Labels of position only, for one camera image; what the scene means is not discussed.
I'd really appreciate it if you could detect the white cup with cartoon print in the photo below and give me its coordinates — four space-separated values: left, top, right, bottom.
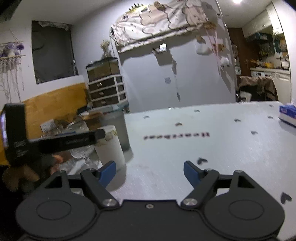
94 126 125 172

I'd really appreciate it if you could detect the frosted grey plastic cup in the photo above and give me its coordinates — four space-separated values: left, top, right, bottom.
99 110 130 152

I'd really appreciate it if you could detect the clear glass with yellow print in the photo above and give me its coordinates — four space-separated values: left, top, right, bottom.
63 121 97 171

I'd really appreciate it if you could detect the dark window curtain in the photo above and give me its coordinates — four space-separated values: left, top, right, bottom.
32 21 78 84

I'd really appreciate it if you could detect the white three-drawer storage unit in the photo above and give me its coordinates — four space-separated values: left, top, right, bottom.
88 74 128 108

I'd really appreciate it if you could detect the chair draped with brown cloth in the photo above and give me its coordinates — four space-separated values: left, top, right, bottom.
238 76 278 101

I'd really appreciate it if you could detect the glass fish tank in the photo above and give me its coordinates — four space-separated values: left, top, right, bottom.
86 57 120 82

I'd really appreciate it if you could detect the blue tissue box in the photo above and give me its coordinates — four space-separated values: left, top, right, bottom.
278 104 296 127

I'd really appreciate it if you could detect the dried flower vase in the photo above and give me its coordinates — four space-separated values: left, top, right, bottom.
100 39 112 58

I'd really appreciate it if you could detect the cartoon rabbit fabric hanging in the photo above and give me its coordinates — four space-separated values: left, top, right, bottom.
110 1 216 53

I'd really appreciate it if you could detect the purple plush wall hanging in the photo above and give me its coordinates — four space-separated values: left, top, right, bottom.
1 42 24 59

